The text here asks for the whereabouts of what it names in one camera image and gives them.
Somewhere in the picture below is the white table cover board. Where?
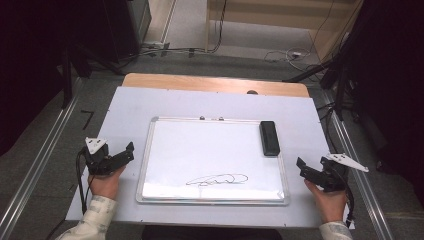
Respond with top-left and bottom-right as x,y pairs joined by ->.
65,85 -> 356,232

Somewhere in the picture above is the white floor cable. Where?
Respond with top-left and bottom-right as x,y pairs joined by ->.
264,46 -> 313,65

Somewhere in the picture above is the aluminium floor rail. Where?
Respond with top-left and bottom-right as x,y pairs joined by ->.
320,90 -> 397,240
0,77 -> 85,240

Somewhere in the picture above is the black floor cable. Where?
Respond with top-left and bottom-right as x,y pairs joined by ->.
118,0 -> 229,68

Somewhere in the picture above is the light wooden shelf unit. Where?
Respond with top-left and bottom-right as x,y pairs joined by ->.
204,0 -> 365,64

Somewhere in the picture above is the black whiteboard eraser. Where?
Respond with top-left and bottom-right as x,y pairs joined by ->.
259,120 -> 282,158

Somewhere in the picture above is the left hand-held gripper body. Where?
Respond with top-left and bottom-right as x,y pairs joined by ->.
83,136 -> 116,176

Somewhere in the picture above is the black cabinet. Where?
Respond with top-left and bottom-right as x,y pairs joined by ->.
101,0 -> 153,65

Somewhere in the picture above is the person's left hand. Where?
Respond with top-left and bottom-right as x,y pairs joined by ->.
87,165 -> 127,201

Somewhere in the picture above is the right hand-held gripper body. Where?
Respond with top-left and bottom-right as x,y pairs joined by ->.
319,152 -> 370,193

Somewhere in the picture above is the black metal stand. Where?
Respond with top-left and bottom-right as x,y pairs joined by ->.
334,61 -> 348,122
60,44 -> 74,110

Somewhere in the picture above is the wooden table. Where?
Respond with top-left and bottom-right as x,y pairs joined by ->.
121,72 -> 311,99

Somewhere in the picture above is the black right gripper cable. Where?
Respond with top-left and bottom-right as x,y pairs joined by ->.
332,168 -> 356,228

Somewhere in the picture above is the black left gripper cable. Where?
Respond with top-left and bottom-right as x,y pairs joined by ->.
75,147 -> 95,215

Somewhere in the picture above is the white framed whiteboard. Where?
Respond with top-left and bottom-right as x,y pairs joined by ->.
135,115 -> 291,206

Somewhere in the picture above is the person's right hand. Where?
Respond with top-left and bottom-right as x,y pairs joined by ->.
303,179 -> 349,225

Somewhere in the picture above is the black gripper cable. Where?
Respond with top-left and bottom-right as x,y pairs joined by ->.
332,168 -> 356,228
75,147 -> 95,215

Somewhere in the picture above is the person's dark lap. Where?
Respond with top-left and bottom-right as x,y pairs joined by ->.
141,225 -> 284,240

